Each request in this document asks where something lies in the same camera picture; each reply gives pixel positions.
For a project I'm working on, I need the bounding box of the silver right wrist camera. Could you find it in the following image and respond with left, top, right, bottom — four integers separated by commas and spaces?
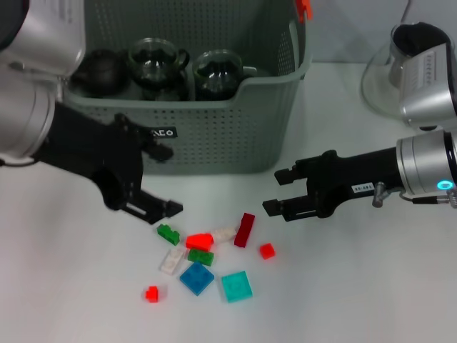
399, 44, 457, 129

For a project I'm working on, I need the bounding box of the grey right arm cable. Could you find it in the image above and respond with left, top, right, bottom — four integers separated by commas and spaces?
371, 181, 457, 209

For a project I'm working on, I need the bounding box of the grey perforated storage basket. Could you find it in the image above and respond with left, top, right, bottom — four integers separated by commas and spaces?
53, 0, 315, 176

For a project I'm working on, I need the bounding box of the green rectangular brick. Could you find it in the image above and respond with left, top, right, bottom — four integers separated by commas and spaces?
187, 249, 216, 267

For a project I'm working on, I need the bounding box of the glass pitcher with black handle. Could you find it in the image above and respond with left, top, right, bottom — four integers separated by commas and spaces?
361, 21, 453, 117

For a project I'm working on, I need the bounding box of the teal square brick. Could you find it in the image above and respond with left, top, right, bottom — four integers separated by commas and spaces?
221, 270, 253, 304

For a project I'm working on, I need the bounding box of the white thick brick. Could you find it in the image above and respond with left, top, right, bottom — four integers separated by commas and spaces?
212, 227, 237, 244

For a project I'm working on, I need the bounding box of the blue square brick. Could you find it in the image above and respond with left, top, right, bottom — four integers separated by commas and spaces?
179, 261, 216, 297

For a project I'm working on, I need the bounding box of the white flat plate brick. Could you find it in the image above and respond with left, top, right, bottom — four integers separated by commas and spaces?
159, 249, 186, 276

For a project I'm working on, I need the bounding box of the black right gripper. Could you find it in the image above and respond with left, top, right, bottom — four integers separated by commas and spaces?
262, 147, 405, 223

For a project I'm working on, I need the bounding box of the orange basket handle clip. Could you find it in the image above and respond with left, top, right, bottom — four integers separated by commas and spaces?
295, 0, 314, 21

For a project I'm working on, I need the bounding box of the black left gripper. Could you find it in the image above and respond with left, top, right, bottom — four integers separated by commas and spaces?
35, 103, 185, 227

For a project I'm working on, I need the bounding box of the bright red sloped brick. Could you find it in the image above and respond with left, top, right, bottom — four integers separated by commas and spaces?
185, 233, 214, 251

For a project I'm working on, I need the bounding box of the green stepped brick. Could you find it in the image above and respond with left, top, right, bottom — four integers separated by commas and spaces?
156, 224, 181, 247

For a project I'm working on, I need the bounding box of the black clay teapot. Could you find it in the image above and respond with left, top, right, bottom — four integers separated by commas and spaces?
69, 49, 131, 99

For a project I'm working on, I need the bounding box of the dark red long brick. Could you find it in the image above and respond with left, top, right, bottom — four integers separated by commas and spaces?
233, 213, 256, 248

